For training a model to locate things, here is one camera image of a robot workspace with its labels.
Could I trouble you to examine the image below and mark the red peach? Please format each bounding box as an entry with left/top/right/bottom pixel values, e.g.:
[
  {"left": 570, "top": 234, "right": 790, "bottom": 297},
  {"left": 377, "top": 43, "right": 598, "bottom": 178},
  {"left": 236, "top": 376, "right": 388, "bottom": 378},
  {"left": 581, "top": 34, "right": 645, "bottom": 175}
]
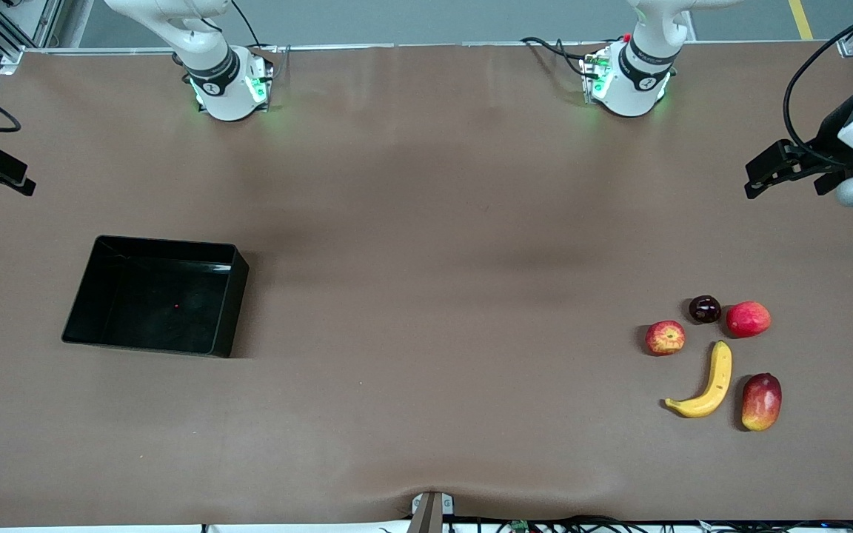
[{"left": 726, "top": 301, "right": 772, "bottom": 339}]

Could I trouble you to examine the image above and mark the black plastic box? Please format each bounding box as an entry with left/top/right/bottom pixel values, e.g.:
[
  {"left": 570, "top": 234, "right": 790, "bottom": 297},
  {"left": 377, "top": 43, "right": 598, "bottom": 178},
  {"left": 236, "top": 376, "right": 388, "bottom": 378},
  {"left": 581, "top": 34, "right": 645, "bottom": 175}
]
[{"left": 61, "top": 235, "right": 250, "bottom": 359}]

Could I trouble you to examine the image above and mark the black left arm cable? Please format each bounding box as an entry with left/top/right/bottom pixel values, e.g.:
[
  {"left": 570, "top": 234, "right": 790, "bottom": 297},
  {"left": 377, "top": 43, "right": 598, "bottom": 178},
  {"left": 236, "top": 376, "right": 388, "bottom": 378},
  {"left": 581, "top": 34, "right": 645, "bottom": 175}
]
[{"left": 782, "top": 0, "right": 853, "bottom": 167}]

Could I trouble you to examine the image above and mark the red yellow mango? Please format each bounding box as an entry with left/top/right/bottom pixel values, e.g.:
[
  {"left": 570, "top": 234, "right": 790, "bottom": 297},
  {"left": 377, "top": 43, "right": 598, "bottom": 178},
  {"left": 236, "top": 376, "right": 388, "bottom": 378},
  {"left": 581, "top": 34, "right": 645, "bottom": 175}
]
[{"left": 740, "top": 372, "right": 783, "bottom": 432}]

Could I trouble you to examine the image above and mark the dark purple plum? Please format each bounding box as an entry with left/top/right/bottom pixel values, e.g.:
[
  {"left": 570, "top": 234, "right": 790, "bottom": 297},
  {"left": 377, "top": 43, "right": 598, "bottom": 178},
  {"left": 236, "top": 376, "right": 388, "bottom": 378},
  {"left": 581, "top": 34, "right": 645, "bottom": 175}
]
[{"left": 688, "top": 295, "right": 722, "bottom": 325}]

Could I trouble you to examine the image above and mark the yellow banana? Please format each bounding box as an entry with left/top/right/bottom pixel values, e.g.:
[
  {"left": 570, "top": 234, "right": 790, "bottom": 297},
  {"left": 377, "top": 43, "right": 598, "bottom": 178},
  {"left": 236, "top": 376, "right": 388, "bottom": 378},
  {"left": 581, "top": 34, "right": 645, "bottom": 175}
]
[{"left": 664, "top": 340, "right": 734, "bottom": 419}]

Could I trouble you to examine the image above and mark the black base power cable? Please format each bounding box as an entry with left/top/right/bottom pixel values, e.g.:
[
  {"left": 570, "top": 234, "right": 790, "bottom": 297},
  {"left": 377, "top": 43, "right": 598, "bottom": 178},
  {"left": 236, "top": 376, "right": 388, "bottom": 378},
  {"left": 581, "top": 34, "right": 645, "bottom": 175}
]
[{"left": 521, "top": 36, "right": 592, "bottom": 76}]

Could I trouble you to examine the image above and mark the metal table clamp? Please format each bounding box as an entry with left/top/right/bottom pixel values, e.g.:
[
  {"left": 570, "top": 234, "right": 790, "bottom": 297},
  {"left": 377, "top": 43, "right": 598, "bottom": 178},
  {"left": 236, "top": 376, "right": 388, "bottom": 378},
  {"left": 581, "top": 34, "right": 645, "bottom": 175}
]
[{"left": 410, "top": 492, "right": 455, "bottom": 533}]

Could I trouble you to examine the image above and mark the red yellow apple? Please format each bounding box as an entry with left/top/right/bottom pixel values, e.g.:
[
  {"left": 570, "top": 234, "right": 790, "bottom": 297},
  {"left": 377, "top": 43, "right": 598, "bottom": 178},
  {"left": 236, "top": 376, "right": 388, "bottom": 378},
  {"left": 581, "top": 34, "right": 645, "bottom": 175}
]
[{"left": 645, "top": 320, "right": 686, "bottom": 357}]

